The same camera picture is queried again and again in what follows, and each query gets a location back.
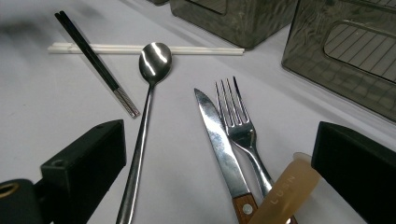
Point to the black chopstick with silver tip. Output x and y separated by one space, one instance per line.
92 62
99 61

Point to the translucent amber plastic spoon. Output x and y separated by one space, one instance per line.
286 193

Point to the white chopstick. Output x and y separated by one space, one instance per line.
109 51

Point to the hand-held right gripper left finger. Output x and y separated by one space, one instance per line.
84 165

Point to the long metal spoon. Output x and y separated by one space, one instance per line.
155 63

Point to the smoky translucent plastic bin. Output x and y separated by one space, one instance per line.
311 49
249 25

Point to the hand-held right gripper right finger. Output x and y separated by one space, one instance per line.
358 168

